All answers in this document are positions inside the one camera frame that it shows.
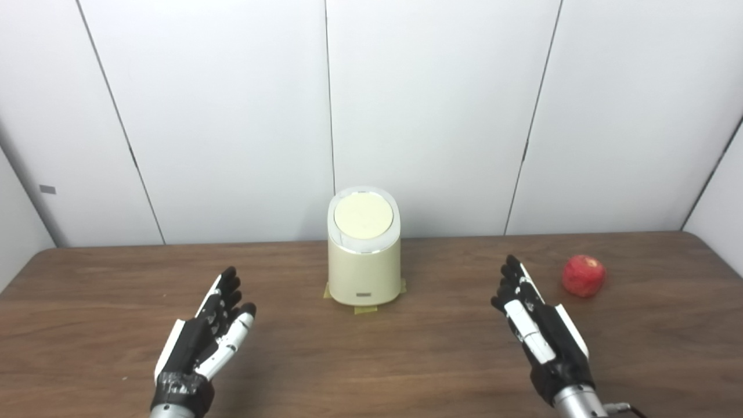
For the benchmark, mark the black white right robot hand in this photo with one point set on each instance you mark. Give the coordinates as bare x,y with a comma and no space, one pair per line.
551,337

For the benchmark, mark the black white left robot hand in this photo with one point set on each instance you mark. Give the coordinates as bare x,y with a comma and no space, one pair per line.
191,342

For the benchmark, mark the red apple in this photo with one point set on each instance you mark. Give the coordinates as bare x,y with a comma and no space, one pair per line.
583,276

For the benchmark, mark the cream round bin lid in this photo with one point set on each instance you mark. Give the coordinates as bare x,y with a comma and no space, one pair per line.
363,215

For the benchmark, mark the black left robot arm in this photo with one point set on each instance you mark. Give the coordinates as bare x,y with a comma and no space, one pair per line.
168,413

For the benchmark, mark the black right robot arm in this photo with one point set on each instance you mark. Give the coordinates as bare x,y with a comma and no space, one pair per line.
577,403

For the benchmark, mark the cream-colored bin body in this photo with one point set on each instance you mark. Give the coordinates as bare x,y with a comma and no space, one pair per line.
364,276

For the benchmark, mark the grey wall tape patch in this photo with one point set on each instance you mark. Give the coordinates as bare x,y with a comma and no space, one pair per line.
47,189

